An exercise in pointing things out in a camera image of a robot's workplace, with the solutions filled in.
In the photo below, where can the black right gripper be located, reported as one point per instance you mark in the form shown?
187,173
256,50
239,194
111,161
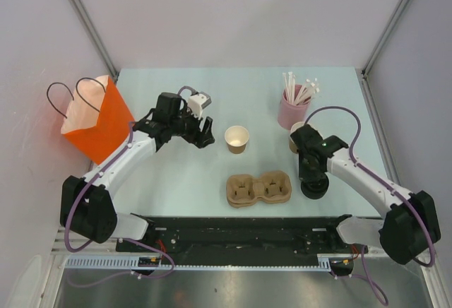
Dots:
304,174

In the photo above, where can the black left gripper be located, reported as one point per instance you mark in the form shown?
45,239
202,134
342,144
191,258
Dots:
199,138

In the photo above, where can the brown paper coffee cup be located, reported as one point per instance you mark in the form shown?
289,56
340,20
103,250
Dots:
236,138

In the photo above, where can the brown pulp cup carrier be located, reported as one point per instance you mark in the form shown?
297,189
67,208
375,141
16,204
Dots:
244,190

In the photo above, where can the orange paper takeout bag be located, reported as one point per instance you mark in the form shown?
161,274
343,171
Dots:
97,118

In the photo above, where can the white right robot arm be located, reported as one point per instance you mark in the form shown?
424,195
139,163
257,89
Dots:
409,224

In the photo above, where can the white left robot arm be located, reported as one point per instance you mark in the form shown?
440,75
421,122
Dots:
87,202

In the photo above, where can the stack of black lids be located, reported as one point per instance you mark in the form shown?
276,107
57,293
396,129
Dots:
315,190

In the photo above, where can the stack of brown paper cups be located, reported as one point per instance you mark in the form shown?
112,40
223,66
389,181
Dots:
298,133

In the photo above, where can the pink straw holder cup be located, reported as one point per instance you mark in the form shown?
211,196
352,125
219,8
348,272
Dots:
289,114

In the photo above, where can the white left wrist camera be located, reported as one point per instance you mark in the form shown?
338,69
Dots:
197,103

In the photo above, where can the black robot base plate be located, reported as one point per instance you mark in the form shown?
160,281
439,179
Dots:
311,235

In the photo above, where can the aluminium frame post right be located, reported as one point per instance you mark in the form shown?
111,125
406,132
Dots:
391,25

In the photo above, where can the aluminium frame post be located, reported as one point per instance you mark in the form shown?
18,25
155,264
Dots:
94,36
391,25

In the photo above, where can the aluminium frame post left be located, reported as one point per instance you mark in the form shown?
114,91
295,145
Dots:
94,36

